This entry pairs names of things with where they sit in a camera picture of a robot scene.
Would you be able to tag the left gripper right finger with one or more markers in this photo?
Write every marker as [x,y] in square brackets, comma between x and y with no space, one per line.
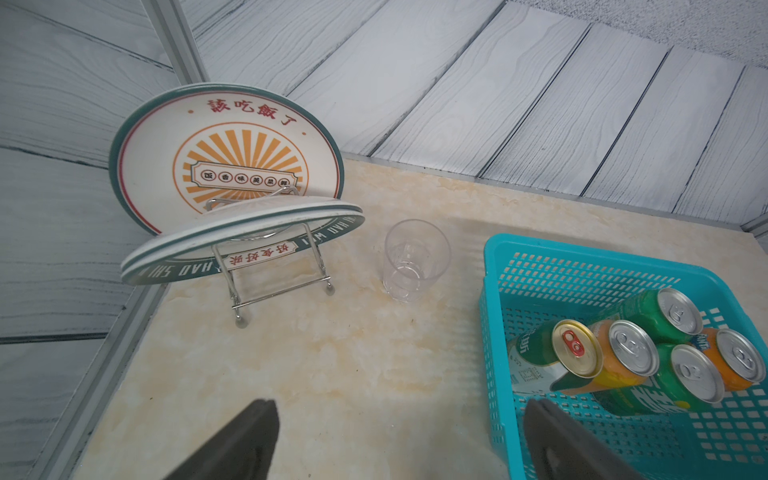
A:
[561,448]

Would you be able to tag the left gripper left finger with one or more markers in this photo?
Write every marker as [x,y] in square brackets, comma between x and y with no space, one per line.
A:
[242,449]

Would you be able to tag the gold green can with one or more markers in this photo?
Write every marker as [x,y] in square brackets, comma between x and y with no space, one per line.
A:
[555,356]

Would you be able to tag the teal plastic basket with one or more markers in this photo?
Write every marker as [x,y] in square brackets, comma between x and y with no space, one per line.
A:
[529,281]

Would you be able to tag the orange Fanta can rear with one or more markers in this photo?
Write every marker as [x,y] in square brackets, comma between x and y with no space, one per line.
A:
[735,357]

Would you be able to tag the decorated plate on stand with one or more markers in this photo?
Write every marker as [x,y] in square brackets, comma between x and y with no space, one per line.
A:
[195,143]

